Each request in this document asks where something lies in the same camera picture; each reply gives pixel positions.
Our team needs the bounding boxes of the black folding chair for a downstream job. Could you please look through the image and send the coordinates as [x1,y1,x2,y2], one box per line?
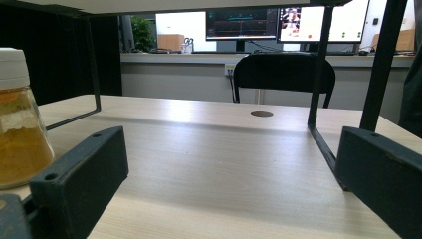
[233,53,336,109]

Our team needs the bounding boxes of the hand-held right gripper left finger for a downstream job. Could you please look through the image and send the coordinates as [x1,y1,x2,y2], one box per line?
[29,125,129,239]

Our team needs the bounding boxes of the black metal shelf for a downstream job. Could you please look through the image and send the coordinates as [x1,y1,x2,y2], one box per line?
[0,0,409,192]

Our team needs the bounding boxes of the black socket cable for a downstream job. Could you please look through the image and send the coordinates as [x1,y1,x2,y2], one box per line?
[228,74,239,104]

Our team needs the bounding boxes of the black curtain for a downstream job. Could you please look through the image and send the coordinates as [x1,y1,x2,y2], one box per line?
[0,4,123,107]

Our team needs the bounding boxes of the brown cardboard box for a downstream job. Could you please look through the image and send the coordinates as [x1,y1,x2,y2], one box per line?
[371,28,416,53]
[156,33,185,52]

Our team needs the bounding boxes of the orange spice jar white lid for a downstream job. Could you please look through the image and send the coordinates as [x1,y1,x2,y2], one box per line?
[0,47,56,191]

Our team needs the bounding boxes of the bright screen monitor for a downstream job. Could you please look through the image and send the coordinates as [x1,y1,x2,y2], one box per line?
[277,0,370,45]

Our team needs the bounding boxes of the grey long desk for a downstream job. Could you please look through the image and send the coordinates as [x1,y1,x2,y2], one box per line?
[119,51,416,125]

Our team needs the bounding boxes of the black keyboard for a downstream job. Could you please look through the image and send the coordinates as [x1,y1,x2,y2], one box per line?
[326,50,357,57]

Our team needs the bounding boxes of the green potted plant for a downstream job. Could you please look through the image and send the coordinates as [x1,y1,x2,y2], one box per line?
[130,15,156,53]

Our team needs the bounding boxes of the dark screen monitor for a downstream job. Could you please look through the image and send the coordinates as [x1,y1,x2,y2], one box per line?
[205,8,279,53]

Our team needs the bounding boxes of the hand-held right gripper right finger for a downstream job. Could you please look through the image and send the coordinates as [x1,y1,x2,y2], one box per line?
[334,125,422,239]

